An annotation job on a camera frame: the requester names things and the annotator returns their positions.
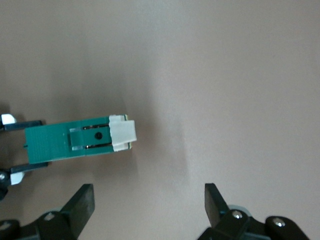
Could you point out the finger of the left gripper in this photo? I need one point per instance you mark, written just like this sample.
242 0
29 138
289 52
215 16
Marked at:
22 125
25 168

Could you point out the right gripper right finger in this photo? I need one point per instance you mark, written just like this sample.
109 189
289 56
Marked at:
225 225

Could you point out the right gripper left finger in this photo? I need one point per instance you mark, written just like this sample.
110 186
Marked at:
75 217

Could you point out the green load switch white lever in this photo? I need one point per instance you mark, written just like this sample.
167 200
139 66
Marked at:
50 142

